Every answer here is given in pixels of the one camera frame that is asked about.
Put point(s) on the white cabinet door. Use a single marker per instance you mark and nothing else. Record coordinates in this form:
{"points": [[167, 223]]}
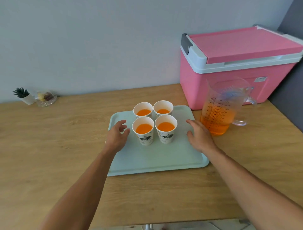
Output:
{"points": [[118, 227], [184, 226]]}

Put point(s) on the white paper cup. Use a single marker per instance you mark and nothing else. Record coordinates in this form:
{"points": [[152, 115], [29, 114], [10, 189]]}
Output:
{"points": [[143, 120], [163, 104], [143, 106], [165, 117]]}

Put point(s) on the clear pitcher of orange juice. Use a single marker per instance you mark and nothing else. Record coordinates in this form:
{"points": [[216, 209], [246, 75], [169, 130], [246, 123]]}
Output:
{"points": [[216, 123]]}

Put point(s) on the small potted succulent plant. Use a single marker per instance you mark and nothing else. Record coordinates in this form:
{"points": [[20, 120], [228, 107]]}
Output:
{"points": [[28, 99]]}

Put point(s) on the yellow wrapped sweet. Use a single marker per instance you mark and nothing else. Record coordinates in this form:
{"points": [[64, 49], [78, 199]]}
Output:
{"points": [[40, 96]]}

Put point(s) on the person's left hand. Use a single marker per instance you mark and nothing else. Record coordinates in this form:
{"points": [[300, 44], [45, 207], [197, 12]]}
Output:
{"points": [[116, 139]]}

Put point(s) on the light green plastic tray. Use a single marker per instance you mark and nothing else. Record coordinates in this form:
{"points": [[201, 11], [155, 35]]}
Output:
{"points": [[156, 158]]}

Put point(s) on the person's right forearm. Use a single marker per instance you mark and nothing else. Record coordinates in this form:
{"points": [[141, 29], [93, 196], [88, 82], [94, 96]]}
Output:
{"points": [[255, 189]]}

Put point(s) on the person's left forearm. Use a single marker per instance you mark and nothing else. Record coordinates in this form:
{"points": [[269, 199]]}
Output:
{"points": [[80, 196]]}

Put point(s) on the clear glass dish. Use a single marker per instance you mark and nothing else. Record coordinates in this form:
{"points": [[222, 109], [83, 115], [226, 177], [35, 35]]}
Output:
{"points": [[46, 102]]}

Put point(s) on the brown wrapped sweet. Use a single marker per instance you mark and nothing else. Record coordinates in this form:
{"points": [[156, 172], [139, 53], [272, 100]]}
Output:
{"points": [[48, 96]]}

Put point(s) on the person's right hand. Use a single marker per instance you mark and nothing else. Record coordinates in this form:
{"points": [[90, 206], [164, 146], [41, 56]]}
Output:
{"points": [[202, 139]]}

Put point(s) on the pink cooler box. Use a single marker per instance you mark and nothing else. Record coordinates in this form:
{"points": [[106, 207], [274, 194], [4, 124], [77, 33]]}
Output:
{"points": [[194, 92]]}

